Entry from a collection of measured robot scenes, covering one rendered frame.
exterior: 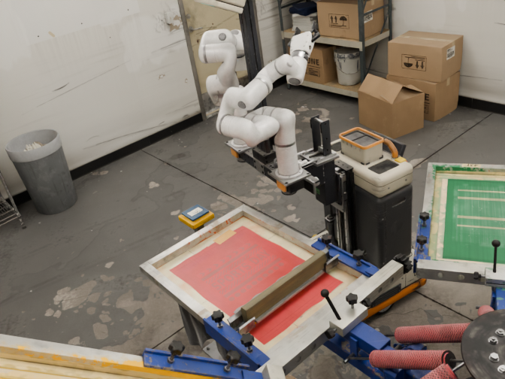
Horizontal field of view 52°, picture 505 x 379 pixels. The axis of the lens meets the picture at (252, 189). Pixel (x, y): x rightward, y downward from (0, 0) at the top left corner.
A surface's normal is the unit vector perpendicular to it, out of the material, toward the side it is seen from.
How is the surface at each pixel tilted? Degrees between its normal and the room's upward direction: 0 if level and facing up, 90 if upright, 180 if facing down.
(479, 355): 0
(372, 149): 92
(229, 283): 0
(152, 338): 0
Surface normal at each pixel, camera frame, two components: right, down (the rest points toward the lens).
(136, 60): 0.65, 0.31
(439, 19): -0.75, 0.43
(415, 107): 0.45, 0.40
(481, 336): -0.14, -0.85
